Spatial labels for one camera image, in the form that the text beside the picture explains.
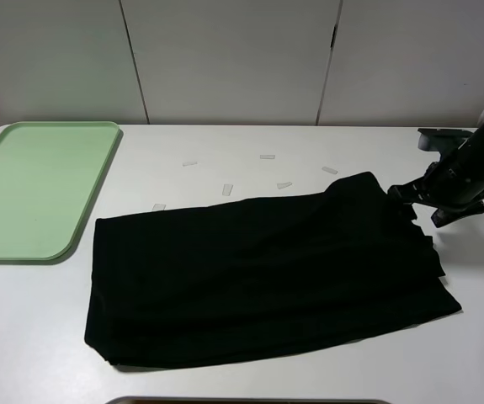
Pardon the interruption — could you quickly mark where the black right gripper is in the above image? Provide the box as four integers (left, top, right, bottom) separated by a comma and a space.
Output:
387, 162, 484, 228

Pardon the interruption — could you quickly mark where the black short sleeve shirt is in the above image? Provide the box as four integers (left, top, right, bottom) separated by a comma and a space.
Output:
84, 173, 460, 369

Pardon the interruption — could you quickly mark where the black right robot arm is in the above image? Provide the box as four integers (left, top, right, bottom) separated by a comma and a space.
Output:
388, 122, 484, 228

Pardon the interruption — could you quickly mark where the light green plastic tray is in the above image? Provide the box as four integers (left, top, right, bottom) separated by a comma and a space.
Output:
0, 122, 121, 263

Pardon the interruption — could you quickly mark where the clear tape strip far right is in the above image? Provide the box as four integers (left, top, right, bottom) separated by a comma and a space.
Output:
322, 167, 338, 175

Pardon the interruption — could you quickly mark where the clear tape strip left centre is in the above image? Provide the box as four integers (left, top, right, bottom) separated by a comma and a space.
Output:
221, 184, 233, 197

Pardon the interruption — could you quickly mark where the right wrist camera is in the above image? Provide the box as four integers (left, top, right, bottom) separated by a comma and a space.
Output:
418, 128, 473, 154

